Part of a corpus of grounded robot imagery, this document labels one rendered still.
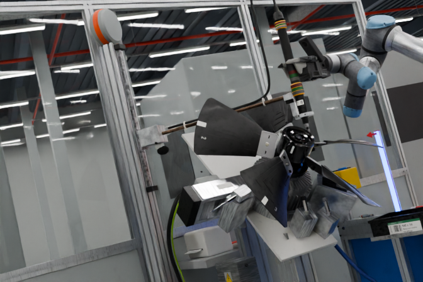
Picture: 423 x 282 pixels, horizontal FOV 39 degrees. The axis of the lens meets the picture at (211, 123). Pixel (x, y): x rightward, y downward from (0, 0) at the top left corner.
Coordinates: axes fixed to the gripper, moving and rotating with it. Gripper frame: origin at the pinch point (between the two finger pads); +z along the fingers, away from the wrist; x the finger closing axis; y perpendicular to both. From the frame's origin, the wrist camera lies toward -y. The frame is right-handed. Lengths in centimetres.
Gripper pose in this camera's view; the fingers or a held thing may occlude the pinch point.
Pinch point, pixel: (284, 63)
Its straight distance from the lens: 223.5
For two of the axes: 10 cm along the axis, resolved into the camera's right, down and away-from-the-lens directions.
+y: 2.3, 9.7, -1.3
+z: -8.3, 1.2, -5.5
